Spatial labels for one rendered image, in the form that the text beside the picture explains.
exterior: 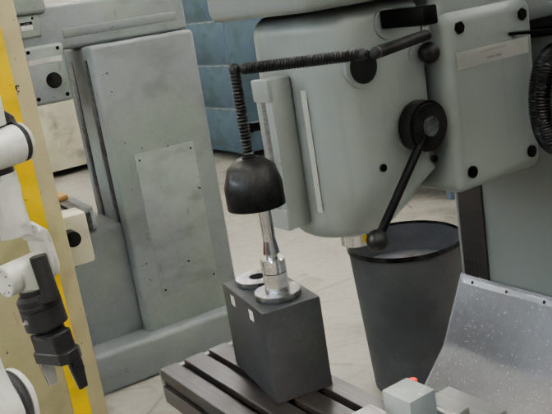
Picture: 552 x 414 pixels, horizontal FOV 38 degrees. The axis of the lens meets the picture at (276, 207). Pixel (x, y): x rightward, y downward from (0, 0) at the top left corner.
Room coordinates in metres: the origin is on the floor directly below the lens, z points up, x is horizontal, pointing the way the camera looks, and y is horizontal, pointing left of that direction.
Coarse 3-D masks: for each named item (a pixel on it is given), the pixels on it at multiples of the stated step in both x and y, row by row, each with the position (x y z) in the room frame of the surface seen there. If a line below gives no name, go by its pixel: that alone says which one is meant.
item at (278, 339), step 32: (224, 288) 1.55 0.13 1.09; (256, 288) 1.49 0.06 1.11; (256, 320) 1.40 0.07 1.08; (288, 320) 1.38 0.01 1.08; (320, 320) 1.41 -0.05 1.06; (256, 352) 1.43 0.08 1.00; (288, 352) 1.38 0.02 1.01; (320, 352) 1.40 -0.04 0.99; (288, 384) 1.38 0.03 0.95; (320, 384) 1.40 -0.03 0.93
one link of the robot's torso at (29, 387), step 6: (12, 372) 1.38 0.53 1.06; (18, 372) 1.38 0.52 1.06; (18, 378) 1.37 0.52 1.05; (24, 378) 1.37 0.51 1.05; (24, 384) 1.36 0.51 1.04; (30, 384) 1.36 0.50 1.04; (30, 390) 1.35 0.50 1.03; (30, 396) 1.35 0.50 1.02; (36, 396) 1.36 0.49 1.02; (36, 402) 1.35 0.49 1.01; (36, 408) 1.35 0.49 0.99
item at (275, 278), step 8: (280, 264) 1.42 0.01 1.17; (264, 272) 1.43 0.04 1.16; (272, 272) 1.42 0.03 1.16; (280, 272) 1.42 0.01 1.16; (264, 280) 1.43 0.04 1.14; (272, 280) 1.42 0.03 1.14; (280, 280) 1.42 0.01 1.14; (264, 288) 1.44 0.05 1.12; (272, 288) 1.42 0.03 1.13; (280, 288) 1.42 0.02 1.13; (288, 288) 1.43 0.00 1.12
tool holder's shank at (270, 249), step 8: (264, 216) 1.43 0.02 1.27; (264, 224) 1.43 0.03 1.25; (272, 224) 1.44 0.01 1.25; (264, 232) 1.43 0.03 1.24; (272, 232) 1.43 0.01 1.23; (264, 240) 1.43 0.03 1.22; (272, 240) 1.43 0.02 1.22; (264, 248) 1.43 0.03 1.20; (272, 248) 1.43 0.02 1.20; (272, 256) 1.43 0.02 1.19
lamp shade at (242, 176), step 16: (240, 160) 0.94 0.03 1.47; (256, 160) 0.93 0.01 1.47; (240, 176) 0.92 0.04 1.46; (256, 176) 0.92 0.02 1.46; (272, 176) 0.93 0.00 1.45; (224, 192) 0.94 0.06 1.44; (240, 192) 0.92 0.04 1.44; (256, 192) 0.91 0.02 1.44; (272, 192) 0.92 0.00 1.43; (240, 208) 0.92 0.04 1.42; (256, 208) 0.91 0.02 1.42; (272, 208) 0.92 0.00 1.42
